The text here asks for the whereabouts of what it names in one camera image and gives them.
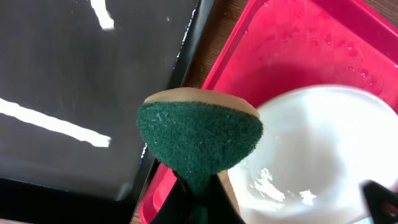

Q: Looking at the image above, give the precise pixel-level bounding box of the red tray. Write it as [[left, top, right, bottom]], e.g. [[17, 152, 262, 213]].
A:
[[138, 0, 398, 224]]

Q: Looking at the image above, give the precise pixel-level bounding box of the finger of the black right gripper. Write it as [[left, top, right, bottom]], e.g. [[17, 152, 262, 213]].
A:
[[362, 180, 397, 224]]

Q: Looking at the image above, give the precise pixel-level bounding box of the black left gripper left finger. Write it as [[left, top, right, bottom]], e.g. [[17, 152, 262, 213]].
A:
[[150, 171, 190, 224]]

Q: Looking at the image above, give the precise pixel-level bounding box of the green and yellow sponge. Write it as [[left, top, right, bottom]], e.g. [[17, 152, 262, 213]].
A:
[[137, 87, 264, 224]]

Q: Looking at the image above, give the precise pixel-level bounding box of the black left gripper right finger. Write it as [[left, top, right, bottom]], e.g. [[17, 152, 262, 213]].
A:
[[208, 175, 245, 224]]

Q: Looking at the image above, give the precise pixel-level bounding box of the white plate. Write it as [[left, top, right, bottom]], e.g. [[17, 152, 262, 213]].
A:
[[228, 85, 397, 224]]

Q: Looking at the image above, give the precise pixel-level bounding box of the black tray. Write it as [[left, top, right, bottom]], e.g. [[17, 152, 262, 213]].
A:
[[1, 0, 214, 223]]

